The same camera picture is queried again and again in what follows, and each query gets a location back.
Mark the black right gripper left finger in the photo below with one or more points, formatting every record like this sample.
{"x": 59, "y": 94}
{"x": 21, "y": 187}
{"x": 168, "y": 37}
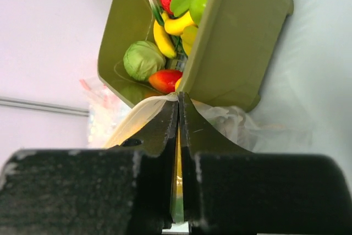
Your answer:
{"x": 126, "y": 189}

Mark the yellow toy lemon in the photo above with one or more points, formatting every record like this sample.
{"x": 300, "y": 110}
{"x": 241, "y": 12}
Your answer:
{"x": 188, "y": 38}

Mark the light green toy cabbage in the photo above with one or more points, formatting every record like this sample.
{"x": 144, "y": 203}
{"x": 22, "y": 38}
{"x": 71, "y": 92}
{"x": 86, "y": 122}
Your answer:
{"x": 142, "y": 59}

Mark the yellow toy banana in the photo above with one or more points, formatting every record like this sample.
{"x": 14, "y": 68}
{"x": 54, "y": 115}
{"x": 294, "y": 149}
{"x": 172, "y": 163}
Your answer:
{"x": 176, "y": 26}
{"x": 163, "y": 41}

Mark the clear white-dotted zip bag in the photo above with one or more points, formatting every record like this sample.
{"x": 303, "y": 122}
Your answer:
{"x": 267, "y": 128}

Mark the olive green plastic bin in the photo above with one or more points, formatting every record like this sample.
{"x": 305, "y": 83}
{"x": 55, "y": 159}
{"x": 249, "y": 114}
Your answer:
{"x": 227, "y": 63}

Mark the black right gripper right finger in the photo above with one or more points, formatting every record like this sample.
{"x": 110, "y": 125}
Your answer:
{"x": 229, "y": 190}

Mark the pile of clear zip bags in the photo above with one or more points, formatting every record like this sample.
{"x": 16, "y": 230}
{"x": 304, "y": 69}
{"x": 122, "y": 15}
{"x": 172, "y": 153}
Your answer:
{"x": 106, "y": 111}

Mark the red-orange toy mango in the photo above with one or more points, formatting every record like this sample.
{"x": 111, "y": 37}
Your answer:
{"x": 165, "y": 80}

